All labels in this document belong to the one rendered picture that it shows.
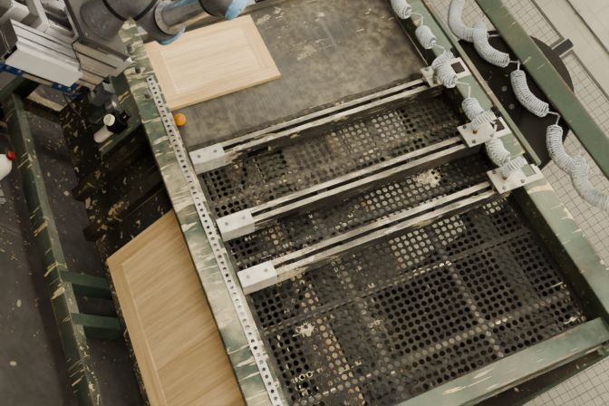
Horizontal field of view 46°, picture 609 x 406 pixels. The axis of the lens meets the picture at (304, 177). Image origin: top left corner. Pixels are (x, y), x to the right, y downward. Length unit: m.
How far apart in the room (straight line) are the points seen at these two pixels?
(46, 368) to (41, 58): 1.27
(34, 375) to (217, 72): 1.40
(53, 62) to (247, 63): 0.97
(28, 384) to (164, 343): 0.51
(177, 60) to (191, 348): 1.19
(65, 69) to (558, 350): 1.86
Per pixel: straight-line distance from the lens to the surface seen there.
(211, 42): 3.20
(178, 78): 3.08
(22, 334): 3.08
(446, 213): 2.70
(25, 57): 2.38
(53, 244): 3.18
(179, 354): 2.89
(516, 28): 3.52
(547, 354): 2.58
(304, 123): 2.87
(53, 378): 3.07
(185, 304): 2.90
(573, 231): 2.75
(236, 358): 2.43
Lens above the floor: 2.04
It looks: 18 degrees down
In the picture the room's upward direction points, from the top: 54 degrees clockwise
